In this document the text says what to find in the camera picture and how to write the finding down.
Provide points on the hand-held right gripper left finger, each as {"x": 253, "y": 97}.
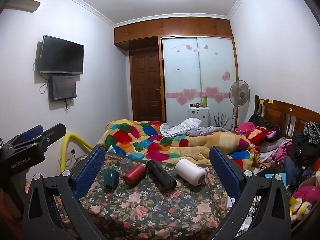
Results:
{"x": 89, "y": 170}

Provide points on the dark green cup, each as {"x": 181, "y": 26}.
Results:
{"x": 111, "y": 180}

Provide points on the pile of black clothes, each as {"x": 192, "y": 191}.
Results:
{"x": 305, "y": 147}

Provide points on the clear glass cup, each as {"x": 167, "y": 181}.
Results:
{"x": 126, "y": 165}

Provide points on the grey white bed sheet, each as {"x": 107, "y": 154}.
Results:
{"x": 182, "y": 127}

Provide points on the wooden bed headboard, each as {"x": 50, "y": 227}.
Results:
{"x": 280, "y": 110}

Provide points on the small black wall monitor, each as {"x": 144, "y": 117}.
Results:
{"x": 62, "y": 88}

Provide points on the red plush toy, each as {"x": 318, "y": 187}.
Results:
{"x": 258, "y": 133}

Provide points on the black thermos bottle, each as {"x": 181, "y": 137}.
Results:
{"x": 160, "y": 175}

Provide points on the yellow padded tube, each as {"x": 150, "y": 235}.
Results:
{"x": 75, "y": 139}

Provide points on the wall-mounted black television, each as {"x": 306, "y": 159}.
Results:
{"x": 62, "y": 55}

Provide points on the dark dried plant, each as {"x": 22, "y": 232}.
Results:
{"x": 221, "y": 121}

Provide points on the colourful patchwork blanket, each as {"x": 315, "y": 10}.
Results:
{"x": 140, "y": 135}

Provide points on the yellow white plush toy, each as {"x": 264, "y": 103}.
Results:
{"x": 300, "y": 208}

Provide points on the brown wooden door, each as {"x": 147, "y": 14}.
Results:
{"x": 146, "y": 87}

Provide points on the black white patterned cloth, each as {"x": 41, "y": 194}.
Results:
{"x": 312, "y": 130}

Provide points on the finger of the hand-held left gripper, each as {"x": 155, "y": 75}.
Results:
{"x": 53, "y": 130}
{"x": 32, "y": 131}

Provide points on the white thermos cup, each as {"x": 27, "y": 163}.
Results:
{"x": 190, "y": 171}

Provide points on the green bottle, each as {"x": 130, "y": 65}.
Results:
{"x": 205, "y": 101}

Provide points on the floral printed cloth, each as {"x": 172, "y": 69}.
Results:
{"x": 150, "y": 212}

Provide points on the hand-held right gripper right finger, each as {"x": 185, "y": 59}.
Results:
{"x": 225, "y": 170}

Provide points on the pink plush toy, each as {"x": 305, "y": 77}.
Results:
{"x": 306, "y": 193}

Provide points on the wall air conditioner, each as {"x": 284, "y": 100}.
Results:
{"x": 23, "y": 4}

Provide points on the small white cabinet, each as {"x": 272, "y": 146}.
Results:
{"x": 198, "y": 114}

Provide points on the wooden wardrobe with sliding doors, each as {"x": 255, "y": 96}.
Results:
{"x": 180, "y": 55}

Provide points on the red bottle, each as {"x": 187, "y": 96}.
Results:
{"x": 135, "y": 175}

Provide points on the black bag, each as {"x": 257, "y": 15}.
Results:
{"x": 257, "y": 118}

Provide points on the pink striped cloth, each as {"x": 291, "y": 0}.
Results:
{"x": 276, "y": 150}

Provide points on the standing electric fan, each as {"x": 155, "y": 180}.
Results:
{"x": 240, "y": 92}

